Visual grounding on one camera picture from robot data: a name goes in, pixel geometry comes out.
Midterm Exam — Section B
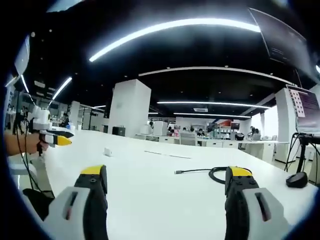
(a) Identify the black Type-C cable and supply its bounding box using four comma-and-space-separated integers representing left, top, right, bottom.
174, 166, 228, 186

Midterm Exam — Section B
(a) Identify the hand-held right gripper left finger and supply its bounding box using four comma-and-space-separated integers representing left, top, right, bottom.
43, 164, 109, 240

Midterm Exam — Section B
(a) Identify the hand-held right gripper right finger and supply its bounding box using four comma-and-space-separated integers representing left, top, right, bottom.
223, 165, 297, 240

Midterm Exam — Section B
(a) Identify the large dark computer monitor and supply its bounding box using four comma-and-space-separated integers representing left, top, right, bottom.
248, 7, 316, 74

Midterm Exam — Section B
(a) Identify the thin white strip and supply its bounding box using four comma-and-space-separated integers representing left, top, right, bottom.
144, 149, 192, 160

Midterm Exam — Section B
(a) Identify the black monitor cable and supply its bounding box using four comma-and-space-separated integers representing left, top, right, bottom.
283, 132, 301, 172

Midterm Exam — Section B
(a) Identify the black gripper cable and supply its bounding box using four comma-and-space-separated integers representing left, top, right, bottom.
22, 119, 55, 198

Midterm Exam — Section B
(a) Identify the computer monitor with pink window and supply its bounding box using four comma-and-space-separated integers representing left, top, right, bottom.
285, 84, 320, 134

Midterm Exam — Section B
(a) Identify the white square pillar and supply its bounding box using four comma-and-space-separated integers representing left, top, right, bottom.
108, 78, 152, 138

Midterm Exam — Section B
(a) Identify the white desk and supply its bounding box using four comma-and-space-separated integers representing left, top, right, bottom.
32, 128, 316, 240

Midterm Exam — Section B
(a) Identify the long ceiling light strip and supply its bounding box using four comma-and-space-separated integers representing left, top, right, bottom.
88, 17, 262, 63

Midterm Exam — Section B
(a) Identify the row of white office desks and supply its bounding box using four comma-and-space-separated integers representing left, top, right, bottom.
134, 133, 279, 157

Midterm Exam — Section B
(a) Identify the person's left hand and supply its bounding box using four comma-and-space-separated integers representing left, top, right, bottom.
36, 139, 50, 157

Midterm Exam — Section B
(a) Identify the grey office chair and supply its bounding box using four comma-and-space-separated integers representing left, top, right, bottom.
179, 131, 199, 146

